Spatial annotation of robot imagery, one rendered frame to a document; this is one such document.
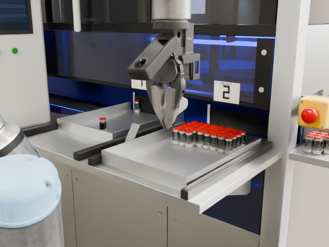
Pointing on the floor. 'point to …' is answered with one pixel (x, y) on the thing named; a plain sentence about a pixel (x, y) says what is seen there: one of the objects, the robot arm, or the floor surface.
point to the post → (284, 118)
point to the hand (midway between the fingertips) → (164, 123)
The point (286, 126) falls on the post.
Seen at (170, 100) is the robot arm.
